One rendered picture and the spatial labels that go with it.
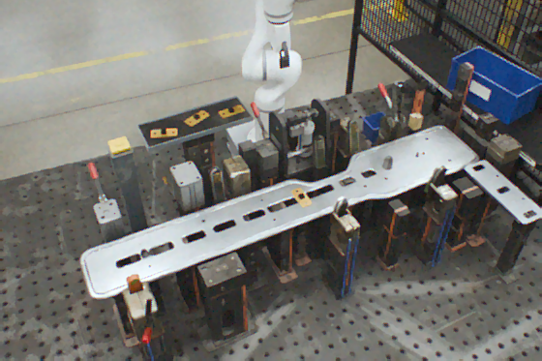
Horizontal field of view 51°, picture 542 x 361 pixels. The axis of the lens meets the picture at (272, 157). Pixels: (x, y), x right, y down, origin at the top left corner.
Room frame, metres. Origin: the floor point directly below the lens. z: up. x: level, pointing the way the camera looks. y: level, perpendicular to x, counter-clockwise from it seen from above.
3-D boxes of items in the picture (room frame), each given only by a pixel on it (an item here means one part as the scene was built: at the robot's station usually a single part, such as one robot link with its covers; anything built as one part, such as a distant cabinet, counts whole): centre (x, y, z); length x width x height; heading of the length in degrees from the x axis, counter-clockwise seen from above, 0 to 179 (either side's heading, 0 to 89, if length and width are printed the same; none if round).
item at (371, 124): (1.95, -0.47, 0.74); 0.11 x 0.10 x 0.09; 116
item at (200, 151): (1.48, 0.26, 0.92); 0.10 x 0.08 x 0.45; 116
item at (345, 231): (1.15, -0.23, 0.87); 0.12 x 0.09 x 0.35; 26
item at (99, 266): (1.27, -0.08, 1.00); 1.38 x 0.22 x 0.02; 116
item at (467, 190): (1.35, -0.66, 0.84); 0.11 x 0.10 x 0.28; 26
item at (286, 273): (1.24, -0.03, 0.84); 0.17 x 0.06 x 0.29; 26
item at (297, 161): (1.51, -0.10, 0.94); 0.18 x 0.13 x 0.49; 116
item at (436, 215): (1.28, -0.55, 0.87); 0.12 x 0.09 x 0.35; 26
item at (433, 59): (1.86, -0.82, 1.01); 0.90 x 0.22 x 0.03; 26
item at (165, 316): (1.05, 0.38, 0.84); 0.11 x 0.06 x 0.29; 26
